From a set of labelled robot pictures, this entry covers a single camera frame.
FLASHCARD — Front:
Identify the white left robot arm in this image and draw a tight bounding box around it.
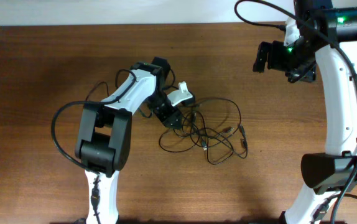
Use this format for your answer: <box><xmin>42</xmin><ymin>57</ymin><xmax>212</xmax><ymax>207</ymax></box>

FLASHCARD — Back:
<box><xmin>75</xmin><ymin>57</ymin><xmax>194</xmax><ymax>223</ymax></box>

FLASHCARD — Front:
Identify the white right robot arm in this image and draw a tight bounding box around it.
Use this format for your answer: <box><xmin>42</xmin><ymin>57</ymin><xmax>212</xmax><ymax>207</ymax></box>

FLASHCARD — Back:
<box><xmin>253</xmin><ymin>0</ymin><xmax>357</xmax><ymax>223</ymax></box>

